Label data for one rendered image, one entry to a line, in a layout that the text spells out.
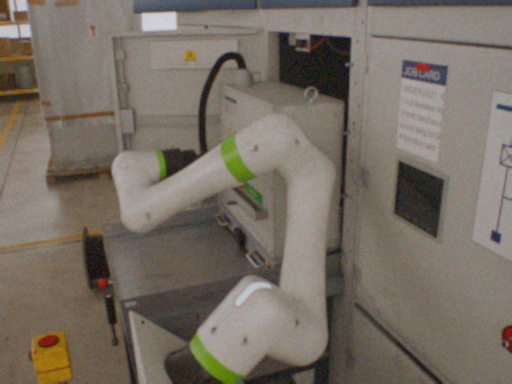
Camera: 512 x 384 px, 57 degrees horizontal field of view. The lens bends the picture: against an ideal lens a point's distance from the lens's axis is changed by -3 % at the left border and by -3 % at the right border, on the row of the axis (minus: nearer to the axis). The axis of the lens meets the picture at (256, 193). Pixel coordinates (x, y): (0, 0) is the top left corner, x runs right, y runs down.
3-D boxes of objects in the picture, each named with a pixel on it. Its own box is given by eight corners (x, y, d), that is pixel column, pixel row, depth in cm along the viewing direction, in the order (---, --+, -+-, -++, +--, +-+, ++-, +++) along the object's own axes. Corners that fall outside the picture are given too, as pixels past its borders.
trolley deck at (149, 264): (127, 344, 132) (125, 326, 130) (104, 249, 186) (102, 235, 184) (342, 292, 155) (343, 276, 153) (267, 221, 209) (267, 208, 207)
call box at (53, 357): (39, 388, 114) (30, 354, 110) (39, 367, 121) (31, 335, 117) (73, 380, 117) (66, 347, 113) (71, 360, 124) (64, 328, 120)
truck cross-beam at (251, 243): (273, 280, 148) (273, 263, 146) (219, 216, 195) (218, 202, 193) (288, 277, 150) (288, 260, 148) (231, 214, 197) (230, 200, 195)
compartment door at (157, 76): (129, 201, 220) (112, 31, 194) (269, 203, 215) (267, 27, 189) (125, 206, 214) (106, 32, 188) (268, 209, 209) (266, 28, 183)
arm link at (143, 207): (240, 146, 124) (216, 133, 115) (253, 188, 120) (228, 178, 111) (136, 204, 138) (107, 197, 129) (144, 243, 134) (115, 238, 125)
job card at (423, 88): (437, 165, 103) (447, 65, 95) (394, 148, 116) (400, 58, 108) (439, 164, 103) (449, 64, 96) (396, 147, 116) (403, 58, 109)
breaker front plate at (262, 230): (270, 263, 149) (269, 107, 132) (221, 208, 191) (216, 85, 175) (274, 262, 150) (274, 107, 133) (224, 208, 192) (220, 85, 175)
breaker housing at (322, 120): (274, 263, 149) (274, 105, 132) (223, 207, 192) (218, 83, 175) (409, 235, 166) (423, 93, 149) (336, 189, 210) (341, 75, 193)
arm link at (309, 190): (336, 371, 103) (346, 161, 128) (299, 355, 92) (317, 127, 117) (284, 370, 110) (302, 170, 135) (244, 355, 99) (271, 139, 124)
